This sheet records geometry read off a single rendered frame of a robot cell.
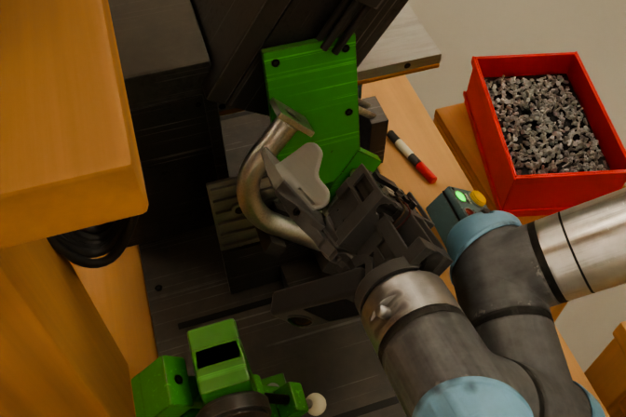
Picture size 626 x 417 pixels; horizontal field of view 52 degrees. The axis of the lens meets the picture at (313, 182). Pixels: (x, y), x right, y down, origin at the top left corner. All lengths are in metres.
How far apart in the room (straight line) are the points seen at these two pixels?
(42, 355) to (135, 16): 0.46
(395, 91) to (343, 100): 0.45
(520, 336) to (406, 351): 0.12
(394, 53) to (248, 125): 0.34
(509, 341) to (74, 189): 0.37
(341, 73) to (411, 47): 0.22
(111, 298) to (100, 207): 0.73
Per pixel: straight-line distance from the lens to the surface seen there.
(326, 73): 0.79
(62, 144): 0.32
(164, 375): 0.68
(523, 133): 1.26
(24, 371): 0.65
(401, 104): 1.24
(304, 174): 0.60
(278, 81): 0.78
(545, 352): 0.56
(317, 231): 0.58
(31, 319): 0.58
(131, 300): 1.04
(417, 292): 0.50
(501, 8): 3.08
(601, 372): 1.23
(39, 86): 0.35
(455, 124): 1.36
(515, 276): 0.58
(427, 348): 0.47
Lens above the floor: 1.76
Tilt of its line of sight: 52 degrees down
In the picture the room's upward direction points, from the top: straight up
